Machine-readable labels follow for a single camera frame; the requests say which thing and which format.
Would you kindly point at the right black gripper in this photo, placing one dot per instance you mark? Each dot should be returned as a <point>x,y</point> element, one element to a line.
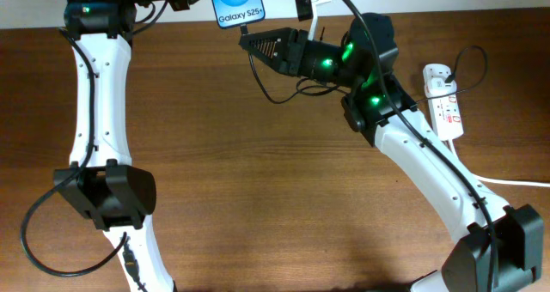
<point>290,51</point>

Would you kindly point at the blue screen smartphone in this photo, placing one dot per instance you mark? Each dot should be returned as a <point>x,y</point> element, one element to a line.
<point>233,13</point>

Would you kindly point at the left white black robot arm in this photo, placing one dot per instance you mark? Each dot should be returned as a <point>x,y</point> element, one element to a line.
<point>101,183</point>

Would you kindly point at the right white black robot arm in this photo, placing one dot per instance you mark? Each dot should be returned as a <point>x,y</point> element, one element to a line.
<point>497,247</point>

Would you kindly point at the white USB charger plug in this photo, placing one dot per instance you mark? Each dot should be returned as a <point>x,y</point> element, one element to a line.
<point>439,86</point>

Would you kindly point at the white power strip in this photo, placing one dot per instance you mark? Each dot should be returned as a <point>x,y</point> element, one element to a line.
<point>444,110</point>

